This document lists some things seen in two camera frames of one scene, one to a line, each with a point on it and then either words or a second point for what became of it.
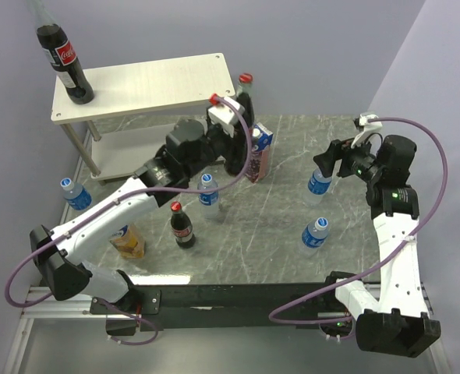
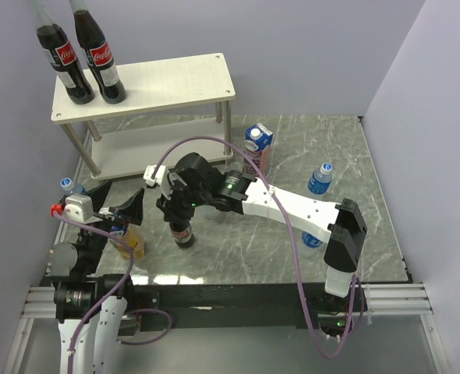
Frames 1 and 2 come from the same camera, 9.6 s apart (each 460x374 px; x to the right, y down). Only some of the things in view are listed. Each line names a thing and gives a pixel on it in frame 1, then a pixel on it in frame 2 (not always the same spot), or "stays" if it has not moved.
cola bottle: [182, 227] stays
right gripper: [337, 150] → [170, 209]
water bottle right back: [318, 185] stays
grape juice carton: [262, 142] stays
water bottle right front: [313, 237] stays
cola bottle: [61, 55] stays
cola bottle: [245, 95] → [97, 50]
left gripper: [235, 152] → [131, 210]
